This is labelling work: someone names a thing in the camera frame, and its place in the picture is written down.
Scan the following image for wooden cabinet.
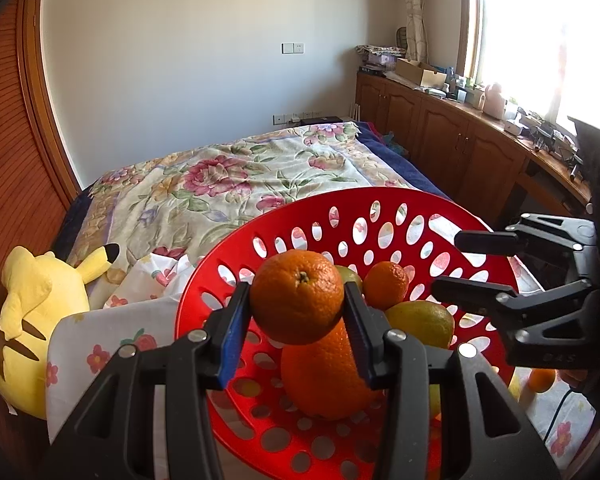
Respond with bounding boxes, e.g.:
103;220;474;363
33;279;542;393
355;70;596;241

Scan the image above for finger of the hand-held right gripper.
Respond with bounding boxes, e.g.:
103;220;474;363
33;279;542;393
454;212;599;262
431;276;600;371

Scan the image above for yellow plush toy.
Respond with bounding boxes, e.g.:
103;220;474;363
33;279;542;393
0;242;121;420

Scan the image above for red perforated plastic basket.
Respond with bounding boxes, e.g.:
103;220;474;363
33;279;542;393
174;186;523;480

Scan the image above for wooden framed window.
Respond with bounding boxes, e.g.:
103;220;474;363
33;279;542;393
457;0;600;136

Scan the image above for dark blue bed sheet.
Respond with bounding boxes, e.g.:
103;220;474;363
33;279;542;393
355;120;451;196

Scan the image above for floral blanket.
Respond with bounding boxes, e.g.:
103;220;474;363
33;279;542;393
62;120;431;311

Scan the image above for black cable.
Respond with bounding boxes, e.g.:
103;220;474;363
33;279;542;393
544;385;583;447

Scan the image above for cardboard box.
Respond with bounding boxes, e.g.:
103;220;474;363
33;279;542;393
396;57;448;88

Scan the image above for patterned curtain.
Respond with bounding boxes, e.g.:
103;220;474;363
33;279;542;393
387;0;428;63

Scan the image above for yellow-green lemon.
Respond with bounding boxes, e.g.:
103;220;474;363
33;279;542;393
384;300;456;351

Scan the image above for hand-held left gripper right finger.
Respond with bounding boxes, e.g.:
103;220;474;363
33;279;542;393
342;282;561;480

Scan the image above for pink bottle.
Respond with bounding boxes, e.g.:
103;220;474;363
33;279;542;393
482;82;506;115

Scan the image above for wall outlet strip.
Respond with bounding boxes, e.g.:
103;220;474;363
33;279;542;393
272;110;326;126

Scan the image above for small green citrus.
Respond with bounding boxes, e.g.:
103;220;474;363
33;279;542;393
334;265;365;296

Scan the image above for small tangerine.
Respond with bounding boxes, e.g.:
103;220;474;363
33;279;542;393
362;261;410;311
250;249;346;346

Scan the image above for pile of folded cloth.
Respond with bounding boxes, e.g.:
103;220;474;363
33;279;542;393
356;44;406;73

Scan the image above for large orange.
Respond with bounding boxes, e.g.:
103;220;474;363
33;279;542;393
527;367;557;394
280;317;381;421

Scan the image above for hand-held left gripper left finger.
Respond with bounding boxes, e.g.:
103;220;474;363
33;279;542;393
40;282;253;480

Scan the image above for strawberry flower print tablecloth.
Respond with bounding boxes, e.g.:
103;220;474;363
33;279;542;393
45;252;600;480

